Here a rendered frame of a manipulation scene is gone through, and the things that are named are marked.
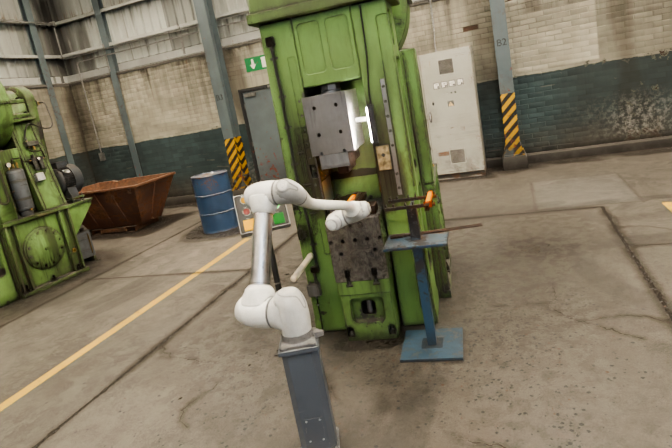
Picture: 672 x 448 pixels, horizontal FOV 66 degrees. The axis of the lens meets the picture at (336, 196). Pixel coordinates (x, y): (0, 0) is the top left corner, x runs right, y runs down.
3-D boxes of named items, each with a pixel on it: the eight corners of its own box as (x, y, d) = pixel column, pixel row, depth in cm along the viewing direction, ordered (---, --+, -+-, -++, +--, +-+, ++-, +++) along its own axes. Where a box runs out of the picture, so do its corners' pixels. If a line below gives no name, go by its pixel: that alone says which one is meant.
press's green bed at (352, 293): (399, 340, 362) (388, 278, 353) (347, 343, 371) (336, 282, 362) (405, 306, 414) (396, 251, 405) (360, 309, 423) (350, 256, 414)
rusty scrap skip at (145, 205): (146, 233, 877) (133, 185, 861) (62, 241, 942) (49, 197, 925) (187, 214, 988) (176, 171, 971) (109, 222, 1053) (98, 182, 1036)
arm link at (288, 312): (303, 338, 245) (295, 296, 241) (271, 337, 253) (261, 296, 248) (317, 322, 260) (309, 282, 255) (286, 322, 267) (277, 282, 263)
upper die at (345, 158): (350, 165, 346) (347, 151, 344) (321, 169, 351) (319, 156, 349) (360, 155, 386) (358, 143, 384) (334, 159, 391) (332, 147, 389)
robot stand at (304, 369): (340, 454, 259) (318, 346, 247) (301, 461, 259) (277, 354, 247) (338, 429, 278) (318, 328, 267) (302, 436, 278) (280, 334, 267)
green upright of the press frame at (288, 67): (349, 330, 390) (290, 17, 345) (316, 332, 397) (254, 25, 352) (358, 305, 432) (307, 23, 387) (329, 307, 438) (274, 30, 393)
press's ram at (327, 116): (367, 148, 341) (357, 87, 333) (312, 157, 350) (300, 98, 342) (375, 140, 381) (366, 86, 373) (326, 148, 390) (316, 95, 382)
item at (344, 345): (403, 353, 343) (403, 352, 343) (320, 358, 357) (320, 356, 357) (408, 325, 380) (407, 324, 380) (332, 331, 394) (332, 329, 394)
